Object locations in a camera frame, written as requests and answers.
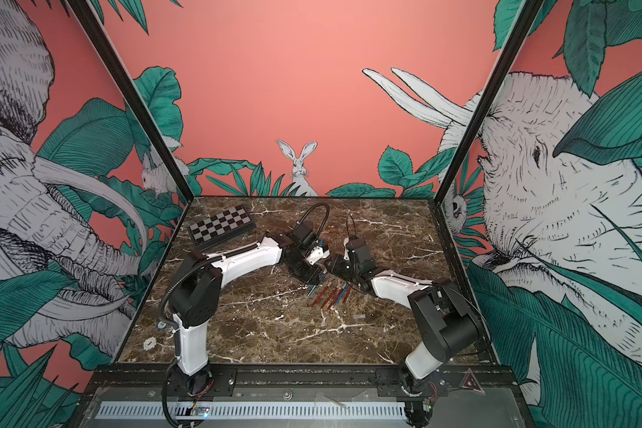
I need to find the blue knife bottom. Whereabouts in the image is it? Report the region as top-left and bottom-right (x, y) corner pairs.
(333, 285), (352, 307)

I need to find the red knife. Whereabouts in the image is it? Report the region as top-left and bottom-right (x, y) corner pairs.
(342, 286), (354, 304)
(326, 287), (346, 310)
(311, 286), (330, 307)
(321, 287), (338, 309)

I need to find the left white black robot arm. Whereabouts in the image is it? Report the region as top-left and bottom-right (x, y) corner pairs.
(158, 223), (330, 377)

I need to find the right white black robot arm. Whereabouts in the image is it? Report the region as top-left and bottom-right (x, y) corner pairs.
(325, 236), (485, 389)

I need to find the black white checkerboard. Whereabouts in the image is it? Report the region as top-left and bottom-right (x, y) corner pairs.
(189, 204), (256, 251)

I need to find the red warning triangle sticker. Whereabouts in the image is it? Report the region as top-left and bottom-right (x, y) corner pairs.
(459, 368), (485, 395)

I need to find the white round table grommet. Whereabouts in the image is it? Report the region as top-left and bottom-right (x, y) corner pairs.
(143, 337), (157, 351)

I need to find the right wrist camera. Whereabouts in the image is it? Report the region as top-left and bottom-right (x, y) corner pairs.
(343, 237), (350, 260)

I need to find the left black camera cable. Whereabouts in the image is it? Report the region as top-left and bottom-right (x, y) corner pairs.
(298, 202), (331, 236)

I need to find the black front rail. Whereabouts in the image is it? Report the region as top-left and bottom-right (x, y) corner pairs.
(84, 363), (520, 399)

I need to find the white perforated cable duct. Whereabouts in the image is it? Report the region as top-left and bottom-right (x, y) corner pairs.
(94, 401), (407, 422)

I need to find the right black frame post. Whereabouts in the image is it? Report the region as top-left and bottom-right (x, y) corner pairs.
(434, 0), (543, 206)

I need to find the black frame post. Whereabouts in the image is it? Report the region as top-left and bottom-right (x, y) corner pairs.
(67, 0), (194, 204)
(434, 0), (543, 206)

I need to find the left black frame post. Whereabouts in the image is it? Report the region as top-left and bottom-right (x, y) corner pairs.
(67, 0), (194, 204)

